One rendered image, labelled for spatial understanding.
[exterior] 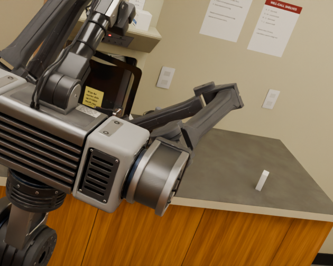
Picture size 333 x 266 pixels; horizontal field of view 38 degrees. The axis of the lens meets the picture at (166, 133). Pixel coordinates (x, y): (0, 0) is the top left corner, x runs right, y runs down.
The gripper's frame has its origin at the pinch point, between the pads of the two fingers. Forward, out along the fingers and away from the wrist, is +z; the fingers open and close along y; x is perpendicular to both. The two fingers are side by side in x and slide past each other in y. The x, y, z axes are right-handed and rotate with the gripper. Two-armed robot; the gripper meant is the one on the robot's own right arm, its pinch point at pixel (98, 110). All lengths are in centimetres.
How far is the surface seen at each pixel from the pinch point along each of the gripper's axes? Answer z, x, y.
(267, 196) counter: -4, -83, -27
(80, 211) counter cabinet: -9.8, -0.7, -40.1
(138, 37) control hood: 6.7, -9.3, 28.6
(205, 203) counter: -12, -50, -28
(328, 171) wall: 62, -166, -45
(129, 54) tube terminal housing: 16.6, -10.1, 18.6
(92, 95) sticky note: 7.8, 2.0, 2.4
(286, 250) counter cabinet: -9, -102, -53
